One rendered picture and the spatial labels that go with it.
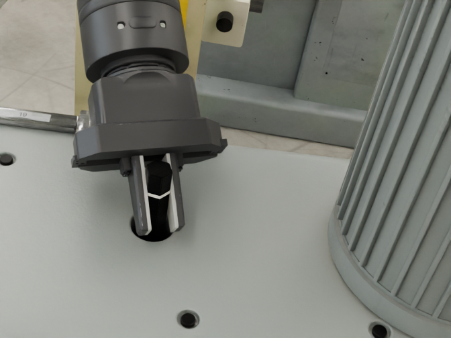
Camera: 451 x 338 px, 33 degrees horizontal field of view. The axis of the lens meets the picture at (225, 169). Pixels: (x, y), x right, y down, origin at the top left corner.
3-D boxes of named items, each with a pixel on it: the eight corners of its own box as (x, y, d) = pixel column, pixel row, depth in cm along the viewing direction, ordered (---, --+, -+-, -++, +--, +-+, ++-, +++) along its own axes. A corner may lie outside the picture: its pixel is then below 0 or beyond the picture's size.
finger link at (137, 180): (146, 236, 62) (136, 163, 63) (153, 228, 59) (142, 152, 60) (127, 239, 61) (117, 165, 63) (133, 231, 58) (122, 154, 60)
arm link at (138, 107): (209, 169, 69) (189, 47, 72) (239, 135, 60) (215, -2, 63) (68, 181, 65) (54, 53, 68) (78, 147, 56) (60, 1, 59)
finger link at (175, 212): (176, 225, 59) (165, 151, 61) (168, 234, 62) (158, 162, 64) (196, 223, 60) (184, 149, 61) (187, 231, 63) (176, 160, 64)
